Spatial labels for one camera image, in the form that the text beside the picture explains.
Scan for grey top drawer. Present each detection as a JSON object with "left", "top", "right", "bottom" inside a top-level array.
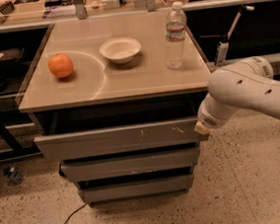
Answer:
[{"left": 35, "top": 117, "right": 201, "bottom": 161}]

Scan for white bowl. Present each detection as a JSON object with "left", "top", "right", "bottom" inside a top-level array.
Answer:
[{"left": 100, "top": 37, "right": 142, "bottom": 64}]

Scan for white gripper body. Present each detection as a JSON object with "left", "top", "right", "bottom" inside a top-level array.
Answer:
[{"left": 197, "top": 99, "right": 228, "bottom": 129}]

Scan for grey drawer cabinet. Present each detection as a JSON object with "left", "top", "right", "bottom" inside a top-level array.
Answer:
[{"left": 10, "top": 6, "right": 223, "bottom": 213}]

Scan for orange fruit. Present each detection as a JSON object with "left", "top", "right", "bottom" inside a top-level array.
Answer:
[{"left": 48, "top": 53, "right": 74, "bottom": 78}]

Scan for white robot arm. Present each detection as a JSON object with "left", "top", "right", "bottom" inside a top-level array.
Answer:
[{"left": 194, "top": 56, "right": 280, "bottom": 135}]

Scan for grey middle drawer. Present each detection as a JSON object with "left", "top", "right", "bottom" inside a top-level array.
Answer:
[{"left": 61, "top": 147, "right": 199, "bottom": 183}]

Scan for grey bottom drawer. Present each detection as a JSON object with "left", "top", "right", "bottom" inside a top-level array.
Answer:
[{"left": 77, "top": 174, "right": 194, "bottom": 203}]

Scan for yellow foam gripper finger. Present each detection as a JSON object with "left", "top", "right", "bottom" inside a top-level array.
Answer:
[{"left": 194, "top": 120, "right": 210, "bottom": 135}]

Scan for clear plastic water bottle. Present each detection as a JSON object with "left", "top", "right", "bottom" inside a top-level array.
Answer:
[{"left": 165, "top": 1, "right": 187, "bottom": 69}]

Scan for grey drawer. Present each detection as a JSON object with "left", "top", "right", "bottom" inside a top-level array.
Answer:
[
  {"left": 77, "top": 174, "right": 194, "bottom": 203},
  {"left": 35, "top": 117, "right": 201, "bottom": 161},
  {"left": 61, "top": 147, "right": 199, "bottom": 183}
]

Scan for black floor cable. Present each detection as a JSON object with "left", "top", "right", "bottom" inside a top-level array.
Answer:
[{"left": 61, "top": 201, "right": 91, "bottom": 224}]

